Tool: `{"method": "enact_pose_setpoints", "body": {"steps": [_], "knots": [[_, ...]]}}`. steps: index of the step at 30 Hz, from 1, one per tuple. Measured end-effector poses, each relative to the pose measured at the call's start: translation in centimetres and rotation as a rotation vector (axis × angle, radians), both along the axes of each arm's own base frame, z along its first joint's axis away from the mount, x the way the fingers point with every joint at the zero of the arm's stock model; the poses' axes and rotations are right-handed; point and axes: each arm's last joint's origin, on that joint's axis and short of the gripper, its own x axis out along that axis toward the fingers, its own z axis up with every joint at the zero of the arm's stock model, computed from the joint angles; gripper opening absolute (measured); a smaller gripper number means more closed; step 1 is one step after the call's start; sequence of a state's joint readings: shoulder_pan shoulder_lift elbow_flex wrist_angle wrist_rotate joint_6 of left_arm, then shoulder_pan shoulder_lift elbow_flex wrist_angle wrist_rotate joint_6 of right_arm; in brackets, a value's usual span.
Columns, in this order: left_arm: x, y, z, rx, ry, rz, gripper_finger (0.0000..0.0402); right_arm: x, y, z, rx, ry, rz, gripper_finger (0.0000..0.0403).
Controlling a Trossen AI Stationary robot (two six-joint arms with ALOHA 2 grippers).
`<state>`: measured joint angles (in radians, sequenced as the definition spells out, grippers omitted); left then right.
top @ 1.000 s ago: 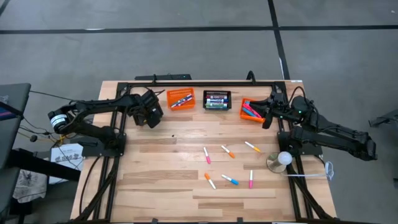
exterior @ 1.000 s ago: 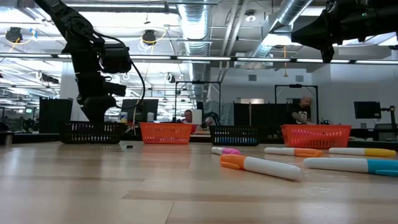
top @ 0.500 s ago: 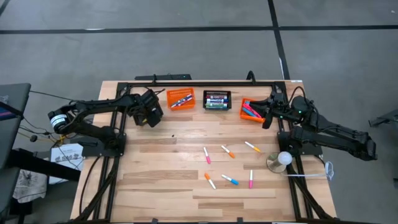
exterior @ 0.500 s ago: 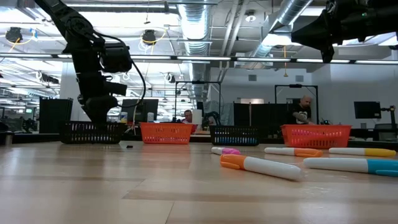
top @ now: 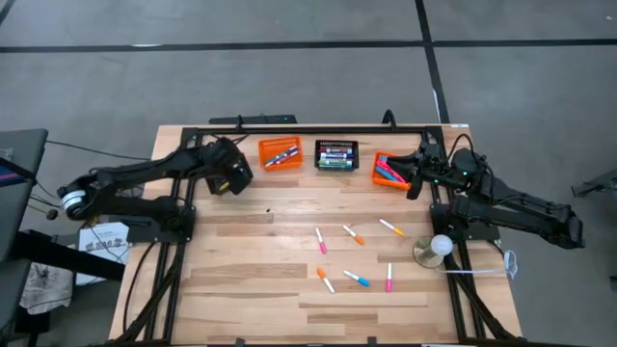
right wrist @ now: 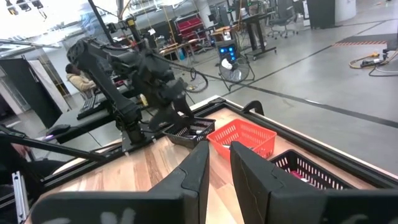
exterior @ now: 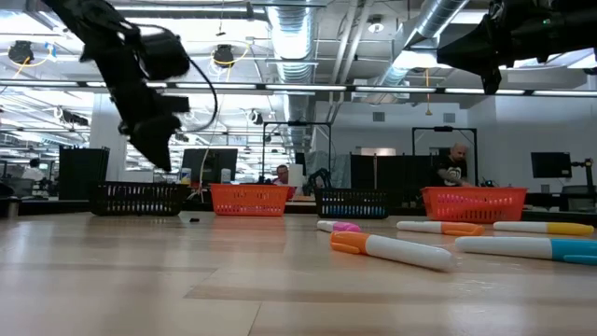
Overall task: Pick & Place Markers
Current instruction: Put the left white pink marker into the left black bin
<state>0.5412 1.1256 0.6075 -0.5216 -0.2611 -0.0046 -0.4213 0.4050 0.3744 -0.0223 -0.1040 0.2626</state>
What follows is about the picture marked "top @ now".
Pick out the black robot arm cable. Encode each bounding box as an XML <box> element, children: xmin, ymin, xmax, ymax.
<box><xmin>445</xmin><ymin>132</ymin><xmax>483</xmax><ymax>163</ymax></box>

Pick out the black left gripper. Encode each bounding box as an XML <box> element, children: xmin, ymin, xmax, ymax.
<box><xmin>200</xmin><ymin>138</ymin><xmax>255</xmax><ymax>197</ymax></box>

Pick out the red thin dry-erase marker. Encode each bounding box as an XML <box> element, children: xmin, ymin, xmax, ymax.
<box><xmin>264</xmin><ymin>150</ymin><xmax>291</xmax><ymax>168</ymax></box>

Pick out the brass lamp with white bulb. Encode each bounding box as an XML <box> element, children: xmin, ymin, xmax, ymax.
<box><xmin>413</xmin><ymin>233</ymin><xmax>455</xmax><ymax>270</ymax></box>

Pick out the white lamp cable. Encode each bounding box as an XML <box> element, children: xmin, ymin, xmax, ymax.
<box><xmin>441</xmin><ymin>249</ymin><xmax>520</xmax><ymax>281</ymax></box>

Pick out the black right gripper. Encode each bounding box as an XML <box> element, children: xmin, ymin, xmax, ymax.
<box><xmin>385</xmin><ymin>142</ymin><xmax>479</xmax><ymax>201</ymax></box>

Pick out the patterned cloth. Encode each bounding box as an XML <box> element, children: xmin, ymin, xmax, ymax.
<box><xmin>18</xmin><ymin>262</ymin><xmax>74</xmax><ymax>315</ymax></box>

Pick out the orange slotted plastic basket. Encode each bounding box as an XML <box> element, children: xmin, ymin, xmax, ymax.
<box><xmin>257</xmin><ymin>136</ymin><xmax>305</xmax><ymax>173</ymax></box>
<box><xmin>370</xmin><ymin>150</ymin><xmax>416</xmax><ymax>192</ymax></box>

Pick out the black bar device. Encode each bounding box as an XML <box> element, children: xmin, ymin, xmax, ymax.
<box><xmin>207</xmin><ymin>114</ymin><xmax>298</xmax><ymax>126</ymax></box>

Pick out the green thin marker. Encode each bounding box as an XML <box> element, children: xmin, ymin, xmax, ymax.
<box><xmin>266</xmin><ymin>147</ymin><xmax>298</xmax><ymax>168</ymax></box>

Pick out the black-capped white thin marker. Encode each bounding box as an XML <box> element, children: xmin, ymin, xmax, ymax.
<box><xmin>268</xmin><ymin>147</ymin><xmax>298</xmax><ymax>166</ymax></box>

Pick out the blue-capped white thin marker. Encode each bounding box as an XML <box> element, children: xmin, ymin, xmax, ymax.
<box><xmin>342</xmin><ymin>269</ymin><xmax>371</xmax><ymax>287</ymax></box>

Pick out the grey side table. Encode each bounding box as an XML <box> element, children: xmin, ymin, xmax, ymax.
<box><xmin>0</xmin><ymin>127</ymin><xmax>49</xmax><ymax>261</ymax></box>

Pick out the pink highlighter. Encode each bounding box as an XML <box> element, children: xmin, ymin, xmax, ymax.
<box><xmin>376</xmin><ymin>160</ymin><xmax>407</xmax><ymax>183</ymax></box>

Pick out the white paper sheet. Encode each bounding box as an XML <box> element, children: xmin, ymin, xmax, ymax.
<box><xmin>75</xmin><ymin>222</ymin><xmax>131</xmax><ymax>286</ymax></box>

